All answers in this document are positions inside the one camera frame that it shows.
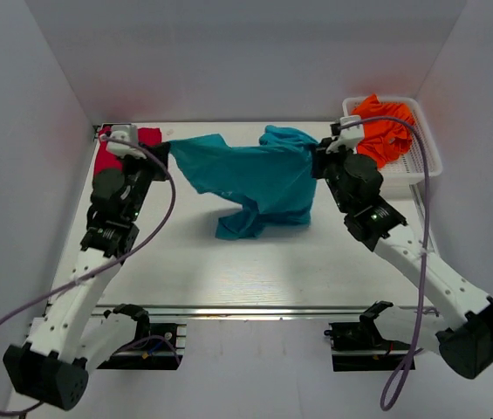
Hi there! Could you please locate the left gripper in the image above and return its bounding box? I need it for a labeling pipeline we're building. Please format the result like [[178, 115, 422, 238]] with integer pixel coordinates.
[[116, 142, 170, 223]]

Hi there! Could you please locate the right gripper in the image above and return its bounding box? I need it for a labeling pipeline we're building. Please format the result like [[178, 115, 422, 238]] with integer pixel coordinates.
[[312, 137, 354, 213]]

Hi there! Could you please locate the teal t-shirt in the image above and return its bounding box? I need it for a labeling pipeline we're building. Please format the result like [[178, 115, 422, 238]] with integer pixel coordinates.
[[170, 125, 318, 240]]

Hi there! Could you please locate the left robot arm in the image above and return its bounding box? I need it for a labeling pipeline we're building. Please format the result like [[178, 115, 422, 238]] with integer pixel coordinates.
[[3, 141, 172, 410]]

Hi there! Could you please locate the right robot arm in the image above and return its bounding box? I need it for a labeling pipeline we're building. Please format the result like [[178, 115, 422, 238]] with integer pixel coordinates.
[[311, 138, 493, 379]]

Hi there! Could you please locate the folded red t-shirt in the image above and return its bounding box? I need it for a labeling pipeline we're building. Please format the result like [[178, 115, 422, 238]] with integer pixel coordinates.
[[93, 127, 162, 177]]

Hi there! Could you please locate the orange t-shirt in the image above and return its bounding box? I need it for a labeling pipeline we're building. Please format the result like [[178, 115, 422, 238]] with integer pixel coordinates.
[[351, 94, 415, 168]]

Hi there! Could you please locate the white plastic basket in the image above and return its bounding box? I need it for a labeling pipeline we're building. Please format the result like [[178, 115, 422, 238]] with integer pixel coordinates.
[[342, 94, 442, 185]]

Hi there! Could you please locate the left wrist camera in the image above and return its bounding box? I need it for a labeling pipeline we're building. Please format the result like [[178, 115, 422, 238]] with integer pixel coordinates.
[[99, 124, 145, 158]]

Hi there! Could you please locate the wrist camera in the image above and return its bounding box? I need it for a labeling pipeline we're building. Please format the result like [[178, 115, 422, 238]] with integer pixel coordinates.
[[326, 115, 365, 154], [99, 124, 145, 158]]

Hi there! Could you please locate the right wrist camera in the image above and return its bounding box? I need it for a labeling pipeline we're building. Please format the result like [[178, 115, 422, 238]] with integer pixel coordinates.
[[326, 115, 365, 154]]

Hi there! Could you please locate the aluminium table edge rail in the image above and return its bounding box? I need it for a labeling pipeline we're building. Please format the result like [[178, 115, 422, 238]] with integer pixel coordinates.
[[45, 304, 443, 322]]

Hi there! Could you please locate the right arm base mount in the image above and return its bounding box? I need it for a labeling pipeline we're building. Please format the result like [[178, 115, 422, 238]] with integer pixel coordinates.
[[324, 301, 412, 373]]

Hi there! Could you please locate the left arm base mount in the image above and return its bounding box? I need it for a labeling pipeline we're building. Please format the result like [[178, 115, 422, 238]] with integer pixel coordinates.
[[98, 305, 187, 371]]

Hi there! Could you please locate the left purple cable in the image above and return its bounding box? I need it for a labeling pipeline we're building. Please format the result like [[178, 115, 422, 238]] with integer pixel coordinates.
[[0, 133, 176, 416]]

